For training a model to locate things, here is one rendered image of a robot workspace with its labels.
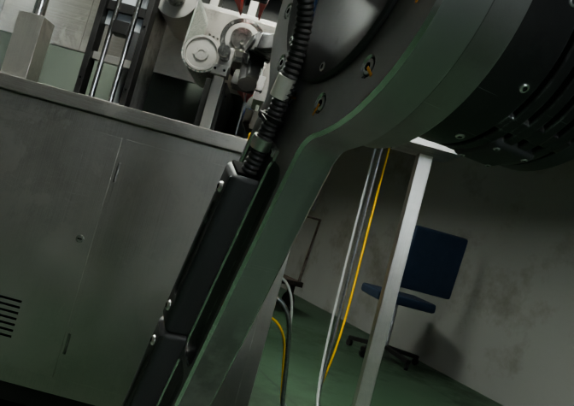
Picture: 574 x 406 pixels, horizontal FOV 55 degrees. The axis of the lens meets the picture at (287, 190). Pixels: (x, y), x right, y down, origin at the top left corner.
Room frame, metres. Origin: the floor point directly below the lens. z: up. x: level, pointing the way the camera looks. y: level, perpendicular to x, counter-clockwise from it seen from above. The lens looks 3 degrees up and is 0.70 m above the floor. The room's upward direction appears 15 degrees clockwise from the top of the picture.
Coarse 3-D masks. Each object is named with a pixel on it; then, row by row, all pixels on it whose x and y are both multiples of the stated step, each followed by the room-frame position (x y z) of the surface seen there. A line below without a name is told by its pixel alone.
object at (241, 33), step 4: (240, 28) 1.75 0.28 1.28; (244, 28) 1.75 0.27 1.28; (232, 32) 1.75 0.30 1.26; (236, 32) 1.75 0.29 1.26; (240, 32) 1.75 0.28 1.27; (244, 32) 1.75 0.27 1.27; (248, 32) 1.75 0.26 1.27; (232, 36) 1.75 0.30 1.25; (236, 36) 1.75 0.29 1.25; (240, 36) 1.75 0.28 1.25; (244, 36) 1.76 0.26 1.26; (248, 36) 1.75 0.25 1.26; (232, 40) 1.75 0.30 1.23; (236, 40) 1.75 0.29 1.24; (244, 40) 1.76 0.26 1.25; (248, 40) 1.75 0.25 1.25; (232, 44) 1.76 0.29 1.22; (236, 44) 1.75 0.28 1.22; (244, 44) 1.75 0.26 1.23; (236, 48) 1.76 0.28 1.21; (240, 48) 1.75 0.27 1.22; (244, 48) 1.75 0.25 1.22
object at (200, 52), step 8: (192, 40) 1.78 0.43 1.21; (200, 40) 1.78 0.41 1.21; (208, 40) 1.78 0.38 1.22; (184, 48) 1.77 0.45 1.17; (192, 48) 1.78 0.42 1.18; (200, 48) 1.78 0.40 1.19; (208, 48) 1.78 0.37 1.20; (216, 48) 1.78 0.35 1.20; (184, 56) 1.77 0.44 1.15; (192, 56) 1.78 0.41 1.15; (200, 56) 1.78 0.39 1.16; (208, 56) 1.78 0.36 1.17; (216, 56) 1.78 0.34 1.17; (192, 64) 1.78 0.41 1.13; (200, 64) 1.78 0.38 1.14; (208, 64) 1.78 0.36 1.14
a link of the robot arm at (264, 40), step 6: (258, 36) 1.55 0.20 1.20; (264, 36) 1.51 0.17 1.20; (270, 36) 1.48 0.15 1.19; (258, 42) 1.53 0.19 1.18; (264, 42) 1.50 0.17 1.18; (270, 42) 1.46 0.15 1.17; (252, 48) 1.56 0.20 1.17; (258, 48) 1.52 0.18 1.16; (264, 48) 1.49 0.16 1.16; (270, 48) 1.44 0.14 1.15; (258, 54) 1.59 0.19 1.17; (264, 54) 1.54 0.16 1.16; (270, 54) 1.50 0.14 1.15
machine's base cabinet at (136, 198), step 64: (0, 128) 1.51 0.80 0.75; (64, 128) 1.51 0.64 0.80; (128, 128) 1.51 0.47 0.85; (0, 192) 1.51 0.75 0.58; (64, 192) 1.51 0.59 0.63; (128, 192) 1.51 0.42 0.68; (192, 192) 1.51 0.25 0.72; (0, 256) 1.51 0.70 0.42; (64, 256) 1.51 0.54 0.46; (128, 256) 1.51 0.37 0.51; (0, 320) 1.51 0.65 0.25; (64, 320) 1.51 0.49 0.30; (128, 320) 1.51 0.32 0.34; (256, 320) 1.52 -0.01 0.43; (0, 384) 1.55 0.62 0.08; (64, 384) 1.51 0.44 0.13; (128, 384) 1.51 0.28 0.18
